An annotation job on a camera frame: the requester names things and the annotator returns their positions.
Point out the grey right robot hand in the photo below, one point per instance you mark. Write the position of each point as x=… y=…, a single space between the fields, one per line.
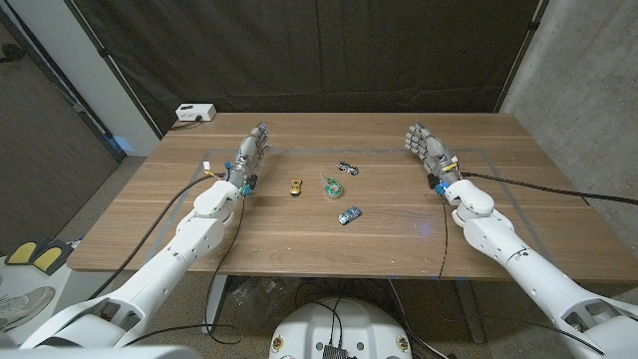
x=434 y=152

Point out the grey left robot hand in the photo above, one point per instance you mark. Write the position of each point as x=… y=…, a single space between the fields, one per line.
x=249 y=159

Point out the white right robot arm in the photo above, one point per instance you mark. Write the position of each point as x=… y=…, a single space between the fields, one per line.
x=528 y=274

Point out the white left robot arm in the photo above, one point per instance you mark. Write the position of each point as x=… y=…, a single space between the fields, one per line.
x=164 y=269

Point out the yellow toy car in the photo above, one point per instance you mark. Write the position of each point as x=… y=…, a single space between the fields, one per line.
x=295 y=187

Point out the black toy car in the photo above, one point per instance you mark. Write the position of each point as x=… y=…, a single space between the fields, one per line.
x=347 y=168

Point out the silver blue toy car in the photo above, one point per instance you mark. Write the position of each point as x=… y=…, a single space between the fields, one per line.
x=349 y=215

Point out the white power socket box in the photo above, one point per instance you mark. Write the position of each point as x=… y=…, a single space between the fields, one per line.
x=195 y=111

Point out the black backdrop curtain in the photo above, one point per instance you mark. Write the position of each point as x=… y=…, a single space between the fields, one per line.
x=319 y=50

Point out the clear plastic bag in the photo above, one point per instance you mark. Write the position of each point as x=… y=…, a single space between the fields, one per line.
x=259 y=294

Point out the white table leg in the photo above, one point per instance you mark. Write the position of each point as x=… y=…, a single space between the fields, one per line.
x=215 y=299

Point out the grey table leg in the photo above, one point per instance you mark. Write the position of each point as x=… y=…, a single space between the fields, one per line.
x=471 y=309

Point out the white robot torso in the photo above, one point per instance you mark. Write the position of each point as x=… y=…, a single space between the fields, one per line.
x=344 y=329

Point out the grey sneaker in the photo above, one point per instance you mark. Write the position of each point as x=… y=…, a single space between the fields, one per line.
x=22 y=306

